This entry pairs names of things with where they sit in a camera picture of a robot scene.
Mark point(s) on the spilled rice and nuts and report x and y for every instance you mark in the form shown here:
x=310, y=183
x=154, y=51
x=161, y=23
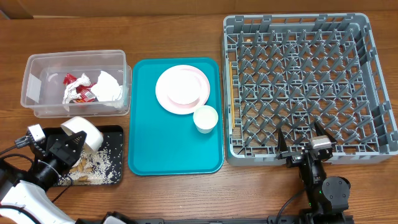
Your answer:
x=93, y=168

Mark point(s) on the pink bowl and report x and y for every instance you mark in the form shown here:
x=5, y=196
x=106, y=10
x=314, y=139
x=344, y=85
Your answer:
x=183, y=87

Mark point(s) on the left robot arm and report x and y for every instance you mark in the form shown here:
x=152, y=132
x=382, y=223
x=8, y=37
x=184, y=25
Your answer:
x=24, y=192

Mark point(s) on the black plastic tray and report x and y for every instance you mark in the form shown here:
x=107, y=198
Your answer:
x=115, y=137

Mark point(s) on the grey dishwasher rack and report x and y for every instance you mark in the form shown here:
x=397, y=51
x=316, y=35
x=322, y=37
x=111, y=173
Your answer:
x=290, y=70

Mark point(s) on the white napkin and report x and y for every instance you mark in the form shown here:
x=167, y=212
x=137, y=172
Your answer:
x=107, y=90

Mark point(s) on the pink plate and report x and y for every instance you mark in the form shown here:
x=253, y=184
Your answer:
x=162, y=96

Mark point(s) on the foil paper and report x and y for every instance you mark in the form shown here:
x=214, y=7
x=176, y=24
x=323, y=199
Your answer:
x=73, y=88

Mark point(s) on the wooden chopstick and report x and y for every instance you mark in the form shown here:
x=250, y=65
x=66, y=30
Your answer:
x=232, y=95

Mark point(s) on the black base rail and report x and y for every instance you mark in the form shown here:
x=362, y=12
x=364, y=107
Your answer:
x=217, y=221

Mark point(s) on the red snack wrapper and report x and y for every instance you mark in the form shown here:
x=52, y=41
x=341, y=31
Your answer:
x=82, y=96

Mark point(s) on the white paper cup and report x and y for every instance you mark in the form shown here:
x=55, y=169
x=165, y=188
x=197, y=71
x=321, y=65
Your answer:
x=205, y=119

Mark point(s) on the clear plastic bin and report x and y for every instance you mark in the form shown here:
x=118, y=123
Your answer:
x=43, y=87

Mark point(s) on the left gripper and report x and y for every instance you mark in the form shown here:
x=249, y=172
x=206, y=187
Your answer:
x=66, y=156

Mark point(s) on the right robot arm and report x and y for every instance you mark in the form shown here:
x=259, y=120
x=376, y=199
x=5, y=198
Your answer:
x=327, y=196

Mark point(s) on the white bowl with food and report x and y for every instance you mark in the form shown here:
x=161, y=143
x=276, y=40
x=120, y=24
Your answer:
x=94, y=137

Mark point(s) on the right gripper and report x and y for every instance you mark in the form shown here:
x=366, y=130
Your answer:
x=294, y=156

